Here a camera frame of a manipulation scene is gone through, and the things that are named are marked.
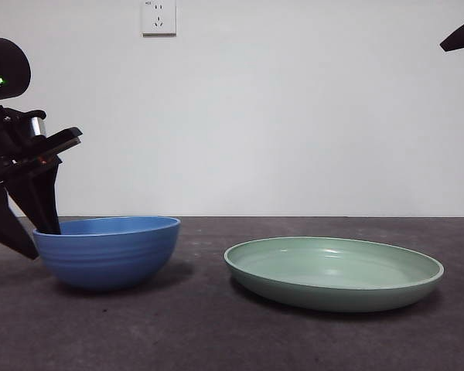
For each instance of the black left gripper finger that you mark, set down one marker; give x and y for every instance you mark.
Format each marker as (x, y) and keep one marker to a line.
(4, 224)
(38, 201)

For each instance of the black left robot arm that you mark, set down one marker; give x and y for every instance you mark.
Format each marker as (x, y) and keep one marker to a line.
(4, 65)

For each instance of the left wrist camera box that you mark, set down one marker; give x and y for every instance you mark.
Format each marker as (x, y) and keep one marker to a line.
(63, 139)

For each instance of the green plate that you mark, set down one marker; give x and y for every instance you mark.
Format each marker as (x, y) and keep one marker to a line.
(332, 286)

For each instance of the blue bowl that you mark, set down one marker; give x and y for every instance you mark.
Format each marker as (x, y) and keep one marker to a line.
(108, 259)

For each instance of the white wall socket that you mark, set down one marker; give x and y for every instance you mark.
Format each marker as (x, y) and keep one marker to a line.
(158, 18)

